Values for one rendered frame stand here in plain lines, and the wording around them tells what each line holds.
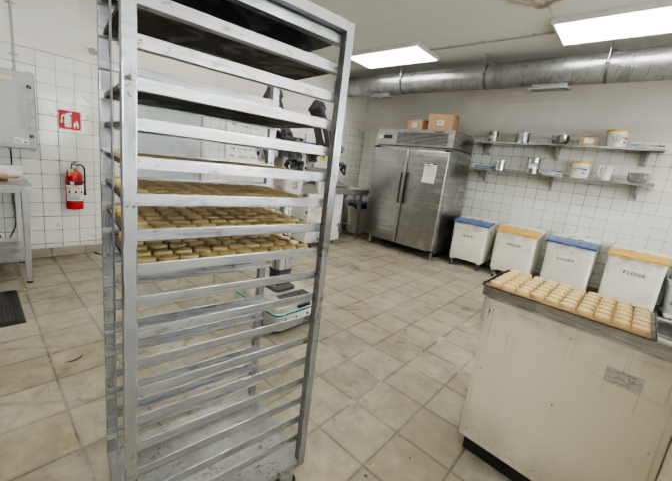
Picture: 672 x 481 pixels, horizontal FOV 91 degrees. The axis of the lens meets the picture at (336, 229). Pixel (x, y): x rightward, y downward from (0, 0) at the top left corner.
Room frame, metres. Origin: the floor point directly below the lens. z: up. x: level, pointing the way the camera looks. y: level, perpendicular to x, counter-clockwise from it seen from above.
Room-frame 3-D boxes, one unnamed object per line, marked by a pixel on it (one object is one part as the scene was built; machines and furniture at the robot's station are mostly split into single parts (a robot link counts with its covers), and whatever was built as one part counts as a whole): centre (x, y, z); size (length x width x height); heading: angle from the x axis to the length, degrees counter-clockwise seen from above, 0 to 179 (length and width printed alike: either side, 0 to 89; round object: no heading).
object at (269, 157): (1.51, 0.34, 0.97); 0.03 x 0.03 x 1.70; 41
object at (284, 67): (1.13, 0.42, 1.68); 0.60 x 0.40 x 0.02; 131
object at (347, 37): (1.17, 0.04, 0.97); 0.03 x 0.03 x 1.70; 41
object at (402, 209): (5.84, -1.30, 1.03); 1.40 x 0.90 x 2.05; 49
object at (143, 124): (0.99, 0.29, 1.41); 0.64 x 0.03 x 0.03; 131
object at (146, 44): (0.99, 0.29, 1.59); 0.64 x 0.03 x 0.03; 131
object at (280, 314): (2.71, 0.43, 0.24); 0.68 x 0.53 x 0.41; 49
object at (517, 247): (4.79, -2.71, 0.38); 0.64 x 0.54 x 0.77; 140
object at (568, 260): (4.36, -3.20, 0.38); 0.64 x 0.54 x 0.77; 138
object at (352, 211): (6.83, -0.44, 0.33); 0.54 x 0.53 x 0.66; 49
